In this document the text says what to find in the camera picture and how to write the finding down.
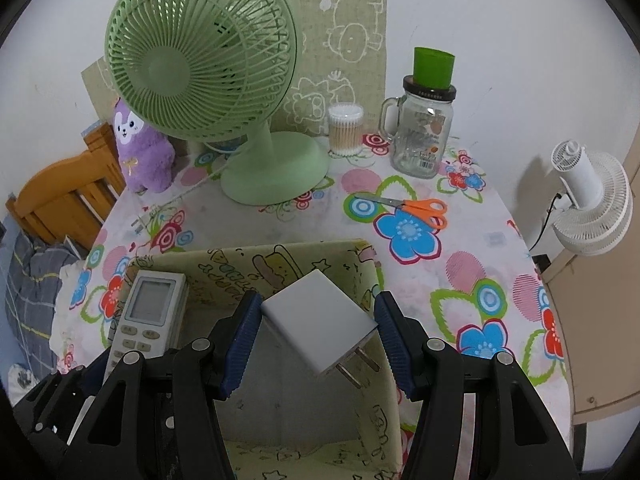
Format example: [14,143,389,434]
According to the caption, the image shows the black fan cable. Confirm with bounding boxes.
[527,191,563,253]

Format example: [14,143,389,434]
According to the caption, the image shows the white remote control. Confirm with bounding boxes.
[106,270,189,377]

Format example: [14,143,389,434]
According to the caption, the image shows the white charger plug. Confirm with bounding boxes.
[261,268,382,391]

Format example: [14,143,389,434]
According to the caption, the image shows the white clip fan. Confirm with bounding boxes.
[550,141,633,257]

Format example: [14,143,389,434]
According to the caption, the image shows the grey plaid blanket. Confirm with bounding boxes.
[0,212,81,373]

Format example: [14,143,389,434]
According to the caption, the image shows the glass jar mug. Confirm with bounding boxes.
[378,76,458,180]

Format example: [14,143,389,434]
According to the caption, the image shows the green plastic cup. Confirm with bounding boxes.
[412,46,456,86]

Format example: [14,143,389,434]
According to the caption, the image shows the purple plush toy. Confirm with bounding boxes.
[111,96,176,195]

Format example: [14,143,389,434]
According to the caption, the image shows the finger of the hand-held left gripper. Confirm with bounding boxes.
[12,365,103,423]
[27,392,103,450]

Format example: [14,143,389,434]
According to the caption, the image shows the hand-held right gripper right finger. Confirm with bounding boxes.
[372,290,576,480]

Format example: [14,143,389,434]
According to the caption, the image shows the yellow cartoon fabric storage box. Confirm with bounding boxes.
[107,239,403,480]

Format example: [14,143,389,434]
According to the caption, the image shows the green desk fan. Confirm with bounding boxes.
[104,0,332,206]

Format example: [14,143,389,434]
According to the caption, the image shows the beige cabinet door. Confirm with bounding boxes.
[542,125,640,428]

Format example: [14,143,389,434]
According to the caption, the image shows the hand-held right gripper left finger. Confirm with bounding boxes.
[62,290,263,480]

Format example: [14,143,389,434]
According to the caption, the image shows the clear cotton swab container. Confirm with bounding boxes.
[327,102,364,157]

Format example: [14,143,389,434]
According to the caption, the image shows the orange handled scissors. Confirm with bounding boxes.
[354,191,448,231]

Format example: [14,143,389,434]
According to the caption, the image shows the wooden chair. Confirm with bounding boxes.
[6,122,127,251]

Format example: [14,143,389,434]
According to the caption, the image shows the white fan power cord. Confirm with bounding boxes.
[131,137,247,235]

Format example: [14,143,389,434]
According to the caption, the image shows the cartoon patterned board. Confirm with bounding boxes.
[81,0,391,142]

